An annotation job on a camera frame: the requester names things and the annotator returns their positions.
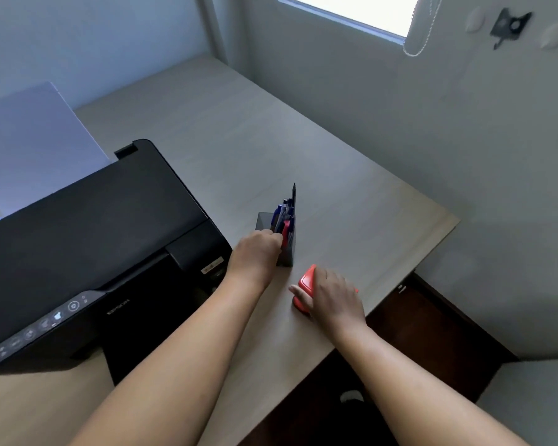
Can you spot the person's left hand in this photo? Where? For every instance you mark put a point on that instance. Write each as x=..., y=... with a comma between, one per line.
x=253, y=257

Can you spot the grey side table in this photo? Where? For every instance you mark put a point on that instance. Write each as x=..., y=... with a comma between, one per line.
x=534, y=404

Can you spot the pink highlighter marker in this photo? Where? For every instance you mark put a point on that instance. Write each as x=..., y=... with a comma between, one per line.
x=286, y=233

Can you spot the person's right hand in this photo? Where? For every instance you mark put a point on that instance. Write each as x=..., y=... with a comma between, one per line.
x=335, y=306

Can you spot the white paper sheet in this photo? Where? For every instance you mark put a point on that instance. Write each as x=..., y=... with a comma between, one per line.
x=32, y=148

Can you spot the light wooden desk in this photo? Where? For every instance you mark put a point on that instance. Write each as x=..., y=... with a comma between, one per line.
x=335, y=181

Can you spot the black printer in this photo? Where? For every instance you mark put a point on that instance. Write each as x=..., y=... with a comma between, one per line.
x=97, y=236

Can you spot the bright window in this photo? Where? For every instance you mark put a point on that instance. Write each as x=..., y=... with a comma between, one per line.
x=358, y=9

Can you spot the red hole punch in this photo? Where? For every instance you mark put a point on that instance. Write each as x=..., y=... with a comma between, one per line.
x=305, y=279

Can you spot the person's right black shoe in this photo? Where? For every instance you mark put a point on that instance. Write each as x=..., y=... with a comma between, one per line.
x=352, y=396

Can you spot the black wall bracket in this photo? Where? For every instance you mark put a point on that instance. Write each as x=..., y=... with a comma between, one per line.
x=510, y=26

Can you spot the person's left forearm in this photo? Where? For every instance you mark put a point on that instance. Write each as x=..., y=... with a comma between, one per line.
x=176, y=376

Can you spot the person's right forearm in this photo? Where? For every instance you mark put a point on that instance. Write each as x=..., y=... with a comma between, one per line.
x=423, y=394

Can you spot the white round wall hook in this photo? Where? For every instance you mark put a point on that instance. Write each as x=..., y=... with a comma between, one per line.
x=554, y=34
x=475, y=19

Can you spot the grey pen holder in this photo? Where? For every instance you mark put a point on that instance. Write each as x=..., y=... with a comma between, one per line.
x=288, y=255

